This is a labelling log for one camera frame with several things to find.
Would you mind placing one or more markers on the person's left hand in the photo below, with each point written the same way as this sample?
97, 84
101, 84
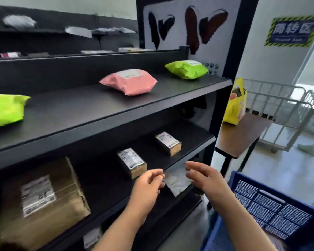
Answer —
144, 196

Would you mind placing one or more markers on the person's right hand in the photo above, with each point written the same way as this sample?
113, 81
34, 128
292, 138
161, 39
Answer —
212, 184

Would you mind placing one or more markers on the person's right fingers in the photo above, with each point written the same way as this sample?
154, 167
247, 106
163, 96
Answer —
197, 172

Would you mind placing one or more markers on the person's left fingers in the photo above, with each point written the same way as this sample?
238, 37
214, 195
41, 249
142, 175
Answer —
155, 179

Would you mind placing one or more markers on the person's right forearm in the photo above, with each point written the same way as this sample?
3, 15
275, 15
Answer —
243, 227

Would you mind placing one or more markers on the person's left forearm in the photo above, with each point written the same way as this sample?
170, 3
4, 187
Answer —
120, 232

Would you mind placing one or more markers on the white plastic mailer parcel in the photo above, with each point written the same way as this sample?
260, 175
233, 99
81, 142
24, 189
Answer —
176, 180

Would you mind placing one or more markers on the small cardboard box white label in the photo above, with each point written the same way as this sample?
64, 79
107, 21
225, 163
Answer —
133, 160
168, 143

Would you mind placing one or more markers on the brown table with black legs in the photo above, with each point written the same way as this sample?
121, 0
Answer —
240, 133

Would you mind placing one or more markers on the yellow shopping bag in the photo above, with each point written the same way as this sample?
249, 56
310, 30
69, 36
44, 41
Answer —
235, 107

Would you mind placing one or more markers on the blue plastic crate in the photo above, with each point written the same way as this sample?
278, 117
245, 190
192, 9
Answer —
272, 211

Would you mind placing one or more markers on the dark parcel with white label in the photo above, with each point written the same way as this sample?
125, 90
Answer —
92, 237

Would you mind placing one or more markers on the pink plastic mailer parcel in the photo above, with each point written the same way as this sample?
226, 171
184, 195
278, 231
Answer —
129, 82

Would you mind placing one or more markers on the small green mailer parcel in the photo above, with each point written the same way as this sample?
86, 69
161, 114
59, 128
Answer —
185, 69

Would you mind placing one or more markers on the black metal shelf unit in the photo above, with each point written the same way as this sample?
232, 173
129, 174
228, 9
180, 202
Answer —
68, 114

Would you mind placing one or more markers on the grey metal cage trolley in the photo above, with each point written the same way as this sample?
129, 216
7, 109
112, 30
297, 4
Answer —
282, 101

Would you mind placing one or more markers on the large brown paper parcel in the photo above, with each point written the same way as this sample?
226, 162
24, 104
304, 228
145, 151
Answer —
44, 203

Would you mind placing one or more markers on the white poster with heart shapes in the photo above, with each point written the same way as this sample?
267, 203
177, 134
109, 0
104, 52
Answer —
178, 52

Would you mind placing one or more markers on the white flat box parcel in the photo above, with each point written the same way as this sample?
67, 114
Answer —
133, 49

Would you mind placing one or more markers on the white flat envelope parcel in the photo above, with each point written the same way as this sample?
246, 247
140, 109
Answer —
95, 51

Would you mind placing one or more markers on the grey flat parcel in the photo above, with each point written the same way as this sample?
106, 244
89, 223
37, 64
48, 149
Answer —
112, 30

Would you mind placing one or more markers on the white padded parcel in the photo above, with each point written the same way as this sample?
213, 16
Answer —
78, 31
19, 21

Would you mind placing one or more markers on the large green mailer parcel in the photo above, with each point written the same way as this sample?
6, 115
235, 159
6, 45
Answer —
4, 109

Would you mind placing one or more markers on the red and white flat box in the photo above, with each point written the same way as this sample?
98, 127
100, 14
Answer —
10, 54

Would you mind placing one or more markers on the blue wall sign striped border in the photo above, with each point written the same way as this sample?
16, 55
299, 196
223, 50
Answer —
293, 30

